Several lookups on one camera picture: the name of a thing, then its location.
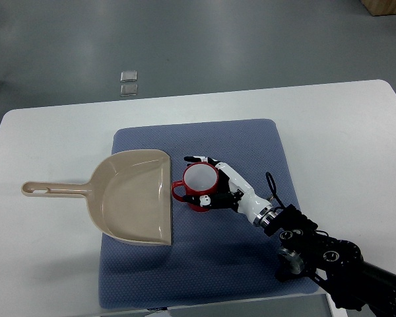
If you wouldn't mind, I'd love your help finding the red cup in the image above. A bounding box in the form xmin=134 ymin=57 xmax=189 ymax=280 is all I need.
xmin=172 ymin=162 xmax=219 ymax=212

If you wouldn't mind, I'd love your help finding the beige plastic dustpan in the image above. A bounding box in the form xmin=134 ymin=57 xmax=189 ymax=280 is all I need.
xmin=21 ymin=149 xmax=172 ymax=246

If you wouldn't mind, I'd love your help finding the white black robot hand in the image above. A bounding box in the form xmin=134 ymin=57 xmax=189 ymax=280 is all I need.
xmin=182 ymin=156 xmax=279 ymax=228

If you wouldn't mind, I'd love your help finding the blue textured mat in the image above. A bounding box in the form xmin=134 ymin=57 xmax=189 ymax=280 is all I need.
xmin=98 ymin=119 xmax=317 ymax=310

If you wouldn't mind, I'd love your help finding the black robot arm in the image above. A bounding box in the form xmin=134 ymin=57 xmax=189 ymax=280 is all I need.
xmin=257 ymin=203 xmax=396 ymax=316

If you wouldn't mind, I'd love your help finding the wooden box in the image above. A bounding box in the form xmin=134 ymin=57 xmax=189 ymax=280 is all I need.
xmin=361 ymin=0 xmax=396 ymax=17

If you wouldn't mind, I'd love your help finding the upper metal floor plate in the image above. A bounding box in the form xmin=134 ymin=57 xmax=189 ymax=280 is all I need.
xmin=120 ymin=70 xmax=138 ymax=83

